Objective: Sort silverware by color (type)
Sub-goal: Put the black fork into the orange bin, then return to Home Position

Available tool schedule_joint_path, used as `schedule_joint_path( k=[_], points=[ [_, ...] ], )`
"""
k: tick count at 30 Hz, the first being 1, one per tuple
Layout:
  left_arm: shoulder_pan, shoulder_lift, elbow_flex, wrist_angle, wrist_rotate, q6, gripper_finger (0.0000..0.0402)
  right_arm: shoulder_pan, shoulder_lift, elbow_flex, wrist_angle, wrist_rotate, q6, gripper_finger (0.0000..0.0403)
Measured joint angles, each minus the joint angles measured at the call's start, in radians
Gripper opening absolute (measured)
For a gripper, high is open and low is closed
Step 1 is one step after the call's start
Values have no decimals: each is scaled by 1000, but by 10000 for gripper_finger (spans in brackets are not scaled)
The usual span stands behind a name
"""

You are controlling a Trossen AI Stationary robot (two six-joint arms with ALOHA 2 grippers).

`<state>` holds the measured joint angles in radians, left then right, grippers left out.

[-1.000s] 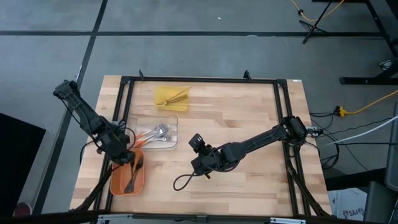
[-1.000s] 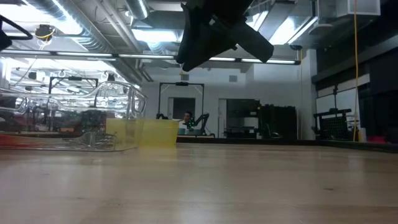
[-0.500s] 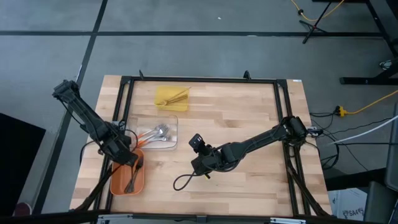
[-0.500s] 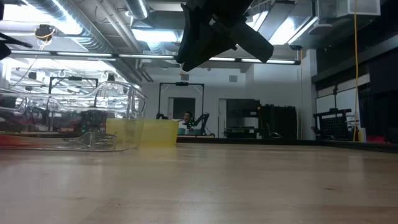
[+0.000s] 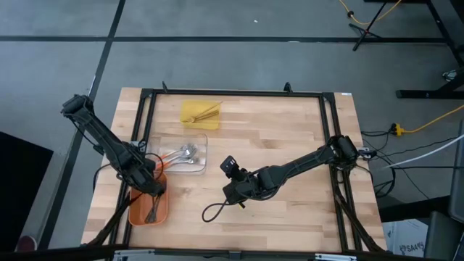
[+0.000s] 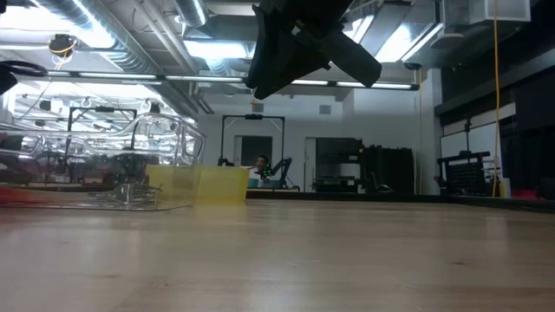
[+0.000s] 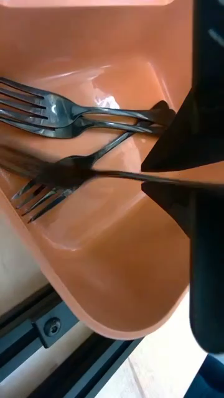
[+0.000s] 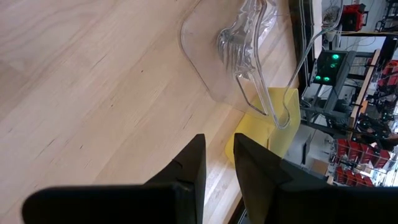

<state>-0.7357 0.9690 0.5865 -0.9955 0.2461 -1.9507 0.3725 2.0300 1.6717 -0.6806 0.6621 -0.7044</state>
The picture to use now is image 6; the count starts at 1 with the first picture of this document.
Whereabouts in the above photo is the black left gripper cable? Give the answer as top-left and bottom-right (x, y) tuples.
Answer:
(0, 59), (49, 78)

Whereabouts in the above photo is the silver ceiling duct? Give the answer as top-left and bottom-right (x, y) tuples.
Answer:
(175, 0), (209, 28)

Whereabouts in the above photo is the clear plastic bin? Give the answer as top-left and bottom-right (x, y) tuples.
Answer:
(0, 113), (207, 212)

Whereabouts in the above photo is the yellow plastic bin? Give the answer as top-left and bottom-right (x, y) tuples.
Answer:
(145, 163), (251, 205)

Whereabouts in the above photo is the black rig frame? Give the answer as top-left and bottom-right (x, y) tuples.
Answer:
(67, 106), (138, 153)
(219, 114), (286, 168)

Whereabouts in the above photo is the black cabinet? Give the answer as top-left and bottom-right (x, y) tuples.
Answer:
(359, 145), (415, 195)

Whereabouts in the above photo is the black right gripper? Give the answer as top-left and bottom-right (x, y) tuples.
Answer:
(245, 0), (382, 100)

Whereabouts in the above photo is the black pegboard cart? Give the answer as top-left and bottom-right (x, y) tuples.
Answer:
(435, 150), (493, 196)

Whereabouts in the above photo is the black ceiling cable reel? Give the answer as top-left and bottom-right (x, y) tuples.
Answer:
(47, 33), (79, 60)

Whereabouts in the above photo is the long linear ceiling light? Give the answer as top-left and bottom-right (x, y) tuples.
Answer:
(42, 68), (421, 91)

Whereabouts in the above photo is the person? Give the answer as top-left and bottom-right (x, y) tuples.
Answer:
(252, 154), (272, 179)

